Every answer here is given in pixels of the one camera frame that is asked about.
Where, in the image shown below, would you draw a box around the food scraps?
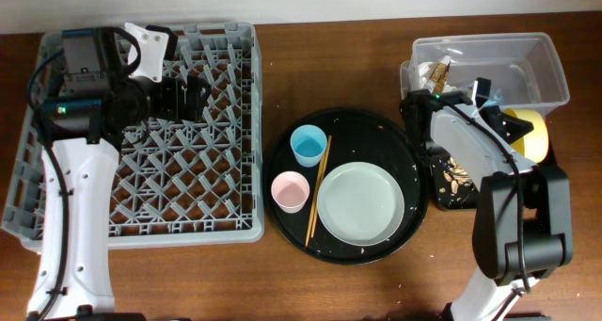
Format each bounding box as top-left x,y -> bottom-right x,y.
441,157 -> 474,194

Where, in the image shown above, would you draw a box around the white tissue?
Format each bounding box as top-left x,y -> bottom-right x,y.
408,62 -> 438,92

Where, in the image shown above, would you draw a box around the grey round plate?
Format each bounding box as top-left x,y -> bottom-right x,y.
317,162 -> 404,247

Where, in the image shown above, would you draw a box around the gold snack wrapper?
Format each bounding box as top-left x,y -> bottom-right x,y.
425,56 -> 451,92

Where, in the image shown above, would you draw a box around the black rectangular bin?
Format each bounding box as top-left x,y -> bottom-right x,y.
426,122 -> 567,212

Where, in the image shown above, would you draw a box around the grey dishwasher rack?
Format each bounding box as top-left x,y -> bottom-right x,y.
1,23 -> 264,252

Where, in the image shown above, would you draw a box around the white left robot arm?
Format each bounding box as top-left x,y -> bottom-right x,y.
27,24 -> 212,320

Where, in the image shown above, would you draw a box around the pink plastic cup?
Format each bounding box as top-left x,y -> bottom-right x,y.
271,171 -> 309,214

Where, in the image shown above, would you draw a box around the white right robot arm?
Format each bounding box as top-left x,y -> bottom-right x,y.
401,89 -> 573,320

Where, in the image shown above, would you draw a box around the black round tray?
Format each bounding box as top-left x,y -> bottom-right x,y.
262,108 -> 429,265

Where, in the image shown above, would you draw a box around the blue plastic cup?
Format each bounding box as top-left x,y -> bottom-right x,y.
290,124 -> 327,168

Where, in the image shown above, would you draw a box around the clear plastic bin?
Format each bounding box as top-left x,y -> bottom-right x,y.
400,33 -> 570,116

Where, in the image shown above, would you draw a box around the yellow bowl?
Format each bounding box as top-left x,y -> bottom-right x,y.
504,108 -> 549,163

